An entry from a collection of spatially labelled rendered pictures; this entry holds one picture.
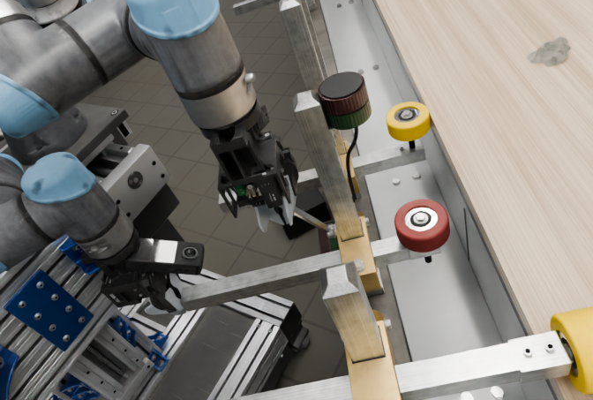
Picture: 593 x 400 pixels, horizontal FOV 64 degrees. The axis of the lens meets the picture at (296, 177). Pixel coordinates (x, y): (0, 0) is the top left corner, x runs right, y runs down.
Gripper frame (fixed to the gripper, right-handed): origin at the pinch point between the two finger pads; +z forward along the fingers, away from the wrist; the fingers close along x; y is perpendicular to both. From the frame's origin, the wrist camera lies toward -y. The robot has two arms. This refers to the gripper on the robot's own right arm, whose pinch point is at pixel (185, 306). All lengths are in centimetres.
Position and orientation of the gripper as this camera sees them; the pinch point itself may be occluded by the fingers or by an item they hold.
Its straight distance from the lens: 88.3
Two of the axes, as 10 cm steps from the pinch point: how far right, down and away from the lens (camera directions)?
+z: 2.9, 6.9, 6.6
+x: 0.7, 6.8, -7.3
